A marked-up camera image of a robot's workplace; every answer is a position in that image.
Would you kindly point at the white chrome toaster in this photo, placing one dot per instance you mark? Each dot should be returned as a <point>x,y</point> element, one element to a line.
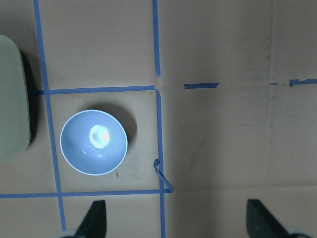
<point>14,107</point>

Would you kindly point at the blue bowl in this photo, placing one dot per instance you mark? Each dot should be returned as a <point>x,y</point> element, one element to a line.
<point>93,142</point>

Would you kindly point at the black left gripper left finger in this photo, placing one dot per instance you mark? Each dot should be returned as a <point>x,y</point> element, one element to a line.
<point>94,222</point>

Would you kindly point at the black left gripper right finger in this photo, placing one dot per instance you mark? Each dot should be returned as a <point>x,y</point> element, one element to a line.
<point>261,223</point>

